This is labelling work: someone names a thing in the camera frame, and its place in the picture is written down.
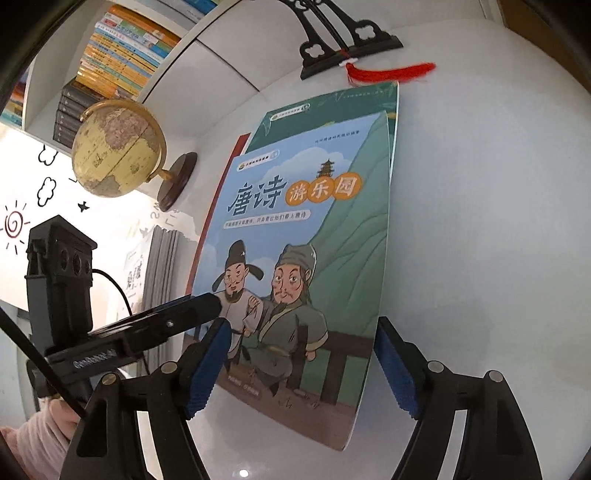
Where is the light blue Tang poetry book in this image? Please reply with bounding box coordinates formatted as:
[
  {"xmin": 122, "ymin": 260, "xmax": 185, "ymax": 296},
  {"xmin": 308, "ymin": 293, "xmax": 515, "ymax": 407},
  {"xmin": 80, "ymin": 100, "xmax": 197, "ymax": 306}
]
[{"xmin": 189, "ymin": 112, "xmax": 391, "ymax": 451}]

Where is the green insect book 01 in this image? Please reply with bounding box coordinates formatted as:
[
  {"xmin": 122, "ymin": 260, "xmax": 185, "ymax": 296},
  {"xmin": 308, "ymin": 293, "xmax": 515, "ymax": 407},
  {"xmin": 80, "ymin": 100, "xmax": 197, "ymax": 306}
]
[{"xmin": 244, "ymin": 81, "xmax": 401, "ymax": 186}]

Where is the stack of sorted books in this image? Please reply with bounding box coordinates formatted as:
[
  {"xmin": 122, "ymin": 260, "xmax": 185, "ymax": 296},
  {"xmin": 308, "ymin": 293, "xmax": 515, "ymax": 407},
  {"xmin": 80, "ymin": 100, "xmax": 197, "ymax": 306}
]
[{"xmin": 141, "ymin": 225, "xmax": 197, "ymax": 310}]

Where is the row of shelf books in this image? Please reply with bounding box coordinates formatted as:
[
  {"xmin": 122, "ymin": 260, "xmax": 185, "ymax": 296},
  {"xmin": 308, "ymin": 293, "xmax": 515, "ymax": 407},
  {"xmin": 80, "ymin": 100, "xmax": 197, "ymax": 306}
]
[{"xmin": 53, "ymin": 4, "xmax": 180, "ymax": 148}]

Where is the operator hand pink sleeve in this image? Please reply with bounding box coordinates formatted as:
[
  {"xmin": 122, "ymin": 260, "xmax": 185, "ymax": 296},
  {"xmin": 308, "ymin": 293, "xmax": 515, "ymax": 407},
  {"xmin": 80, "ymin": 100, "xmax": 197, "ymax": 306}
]
[{"xmin": 1, "ymin": 398, "xmax": 80, "ymax": 479}]

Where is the yellow globe wooden base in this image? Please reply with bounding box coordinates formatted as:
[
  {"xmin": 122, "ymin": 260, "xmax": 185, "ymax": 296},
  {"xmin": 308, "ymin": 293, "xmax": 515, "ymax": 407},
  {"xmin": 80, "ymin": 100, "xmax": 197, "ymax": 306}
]
[{"xmin": 71, "ymin": 99, "xmax": 198, "ymax": 212}]

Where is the red picture book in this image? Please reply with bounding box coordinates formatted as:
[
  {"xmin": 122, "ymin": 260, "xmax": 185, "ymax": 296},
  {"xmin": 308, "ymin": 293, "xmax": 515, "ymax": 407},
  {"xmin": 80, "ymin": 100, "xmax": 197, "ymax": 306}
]
[{"xmin": 184, "ymin": 132, "xmax": 253, "ymax": 296}]

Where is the white bookshelf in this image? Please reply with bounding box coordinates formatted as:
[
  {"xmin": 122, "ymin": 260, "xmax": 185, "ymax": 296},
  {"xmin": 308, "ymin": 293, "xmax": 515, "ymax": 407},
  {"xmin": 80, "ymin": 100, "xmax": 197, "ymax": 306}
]
[{"xmin": 1, "ymin": 1, "xmax": 259, "ymax": 154}]

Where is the black fan stand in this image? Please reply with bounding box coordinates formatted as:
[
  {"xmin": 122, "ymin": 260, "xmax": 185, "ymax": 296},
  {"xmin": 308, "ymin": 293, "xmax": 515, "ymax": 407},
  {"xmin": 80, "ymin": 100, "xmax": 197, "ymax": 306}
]
[{"xmin": 281, "ymin": 0, "xmax": 404, "ymax": 80}]

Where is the red tassel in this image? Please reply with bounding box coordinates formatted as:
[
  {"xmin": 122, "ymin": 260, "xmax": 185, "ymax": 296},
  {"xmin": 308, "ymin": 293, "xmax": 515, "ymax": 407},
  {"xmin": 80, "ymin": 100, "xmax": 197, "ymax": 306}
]
[{"xmin": 339, "ymin": 58, "xmax": 437, "ymax": 85}]

